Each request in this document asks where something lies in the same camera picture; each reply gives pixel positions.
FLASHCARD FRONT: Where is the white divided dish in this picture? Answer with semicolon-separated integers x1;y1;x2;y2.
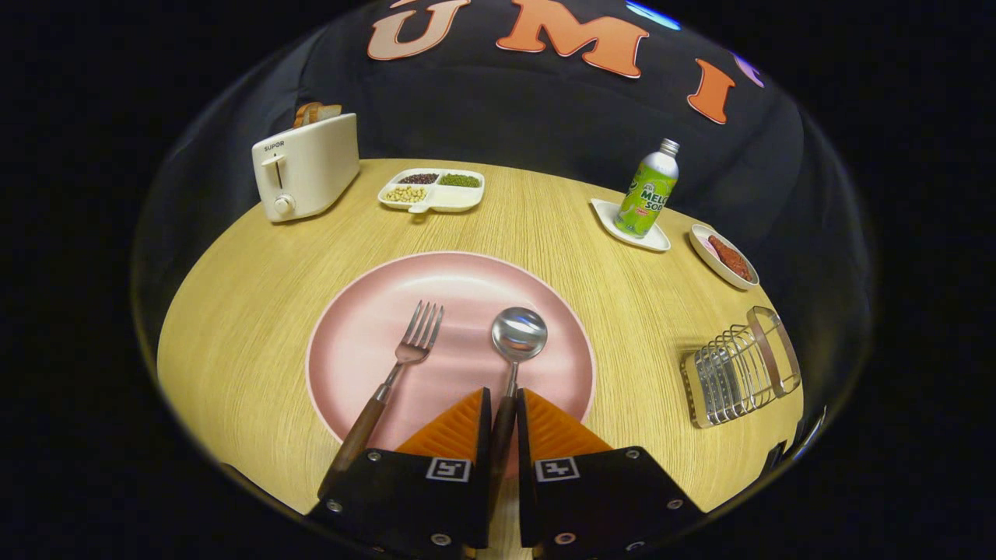
377;168;486;215

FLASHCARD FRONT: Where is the black backdrop cloth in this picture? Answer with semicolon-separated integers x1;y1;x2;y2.
134;0;874;436

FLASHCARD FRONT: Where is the white square coaster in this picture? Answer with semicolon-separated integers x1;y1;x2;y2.
590;198;672;253

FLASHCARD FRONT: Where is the green soda bottle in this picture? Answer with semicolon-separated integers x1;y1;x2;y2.
613;138;681;239

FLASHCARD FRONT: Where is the brown fried meat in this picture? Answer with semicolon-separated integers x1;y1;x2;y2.
707;235;754;282

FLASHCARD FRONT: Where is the white oval plate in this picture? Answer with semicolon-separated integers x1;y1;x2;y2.
689;223;760;292

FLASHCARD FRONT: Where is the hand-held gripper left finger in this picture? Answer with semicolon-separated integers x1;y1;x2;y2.
303;387;493;560

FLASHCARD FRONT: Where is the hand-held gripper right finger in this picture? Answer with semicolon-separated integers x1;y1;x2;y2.
516;387;706;560

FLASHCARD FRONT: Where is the wooden handled spoon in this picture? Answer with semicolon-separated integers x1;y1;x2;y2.
488;306;549;514

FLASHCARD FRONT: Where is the wooden handled fork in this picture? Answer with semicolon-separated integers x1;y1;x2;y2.
317;300;445;499

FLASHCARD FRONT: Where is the pink round plate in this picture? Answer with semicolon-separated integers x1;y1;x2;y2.
306;250;598;479

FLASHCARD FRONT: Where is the cream toaster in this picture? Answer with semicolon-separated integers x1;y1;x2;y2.
251;113;361;224

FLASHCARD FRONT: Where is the metal wire cutlery basket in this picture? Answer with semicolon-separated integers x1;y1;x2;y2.
680;306;802;429

